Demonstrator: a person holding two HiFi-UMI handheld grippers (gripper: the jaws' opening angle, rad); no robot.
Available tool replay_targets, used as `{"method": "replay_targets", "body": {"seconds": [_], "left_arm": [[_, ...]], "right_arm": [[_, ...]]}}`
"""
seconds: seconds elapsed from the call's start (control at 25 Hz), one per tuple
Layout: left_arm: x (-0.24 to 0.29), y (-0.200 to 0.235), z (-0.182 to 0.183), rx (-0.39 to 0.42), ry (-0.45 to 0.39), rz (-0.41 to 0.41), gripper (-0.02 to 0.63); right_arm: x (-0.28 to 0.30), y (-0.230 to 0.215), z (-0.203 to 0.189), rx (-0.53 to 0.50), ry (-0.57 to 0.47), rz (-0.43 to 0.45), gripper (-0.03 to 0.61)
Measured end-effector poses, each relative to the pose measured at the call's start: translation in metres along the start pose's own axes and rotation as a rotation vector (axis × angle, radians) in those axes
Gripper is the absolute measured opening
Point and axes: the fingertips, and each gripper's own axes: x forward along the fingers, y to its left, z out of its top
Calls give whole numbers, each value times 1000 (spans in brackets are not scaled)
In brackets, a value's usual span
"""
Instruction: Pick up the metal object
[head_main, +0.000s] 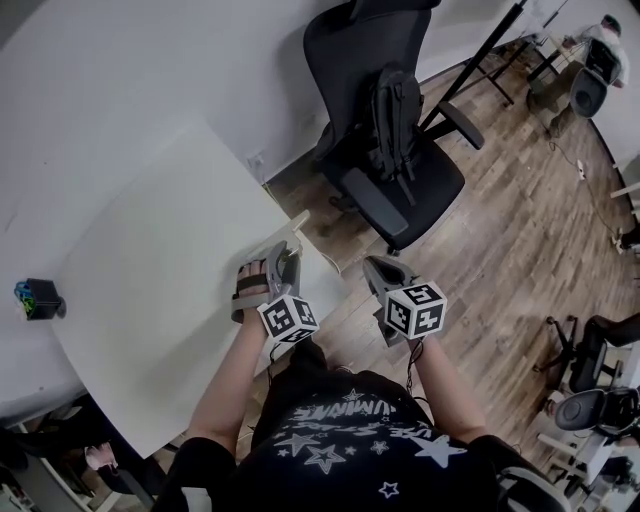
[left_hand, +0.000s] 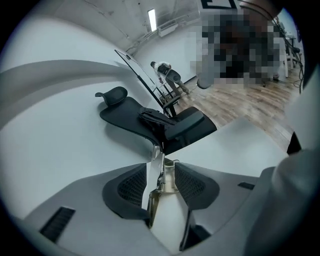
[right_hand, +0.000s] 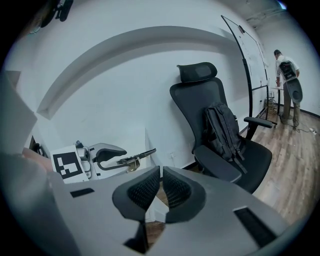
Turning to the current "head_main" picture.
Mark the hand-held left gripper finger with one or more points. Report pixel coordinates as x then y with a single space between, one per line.
276 260
294 272

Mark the black desk organizer box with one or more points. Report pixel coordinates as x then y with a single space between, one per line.
42 299

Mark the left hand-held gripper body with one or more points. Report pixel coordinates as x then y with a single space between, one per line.
287 317

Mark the black backpack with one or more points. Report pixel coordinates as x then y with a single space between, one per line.
395 125

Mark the white power strip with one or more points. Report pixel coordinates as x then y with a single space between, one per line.
580 170

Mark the person's left forearm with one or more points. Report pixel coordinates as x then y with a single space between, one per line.
230 385

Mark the white wall socket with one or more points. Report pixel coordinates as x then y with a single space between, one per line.
256 161

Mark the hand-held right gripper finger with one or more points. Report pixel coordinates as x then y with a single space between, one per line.
402 276
376 277

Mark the black star print shirt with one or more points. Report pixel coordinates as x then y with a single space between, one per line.
350 440

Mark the person's left hand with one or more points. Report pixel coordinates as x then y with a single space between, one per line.
251 275

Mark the black office chair with headrest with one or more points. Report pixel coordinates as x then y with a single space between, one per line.
380 145

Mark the grey and black swivel chair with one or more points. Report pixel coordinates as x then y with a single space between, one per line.
592 412

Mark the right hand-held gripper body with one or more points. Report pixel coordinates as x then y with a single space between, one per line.
415 312

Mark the white table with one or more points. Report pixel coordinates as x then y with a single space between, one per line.
165 260

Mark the person's right forearm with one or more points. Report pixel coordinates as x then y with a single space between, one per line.
450 390

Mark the grey shell chair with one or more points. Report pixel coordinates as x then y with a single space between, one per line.
587 95

